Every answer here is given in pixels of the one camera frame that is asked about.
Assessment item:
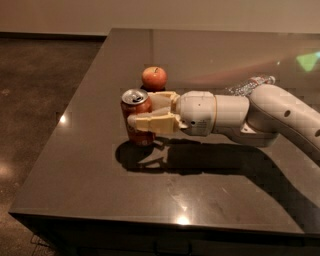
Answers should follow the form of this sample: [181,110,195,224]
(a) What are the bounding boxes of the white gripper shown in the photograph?
[127,91,216,136]

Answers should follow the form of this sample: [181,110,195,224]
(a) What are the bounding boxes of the red coke can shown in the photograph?
[121,89,155,147]

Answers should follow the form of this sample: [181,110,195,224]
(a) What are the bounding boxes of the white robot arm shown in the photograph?
[122,84,320,162]

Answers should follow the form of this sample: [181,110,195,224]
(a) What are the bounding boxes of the red apple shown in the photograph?
[141,66,168,92]

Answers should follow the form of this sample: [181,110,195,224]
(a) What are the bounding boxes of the clear plastic water bottle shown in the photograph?
[227,75,276,96]

